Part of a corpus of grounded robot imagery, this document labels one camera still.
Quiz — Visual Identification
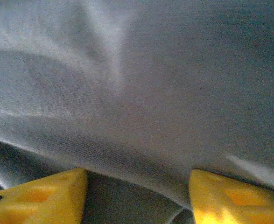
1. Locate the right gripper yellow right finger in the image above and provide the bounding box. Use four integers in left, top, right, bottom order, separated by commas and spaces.
188, 168, 274, 224

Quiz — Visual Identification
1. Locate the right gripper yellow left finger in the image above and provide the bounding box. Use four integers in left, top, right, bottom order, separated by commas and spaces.
0, 168, 89, 224

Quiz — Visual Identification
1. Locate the grey t-shirt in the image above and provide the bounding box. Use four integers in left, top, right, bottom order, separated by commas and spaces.
0, 0, 274, 224

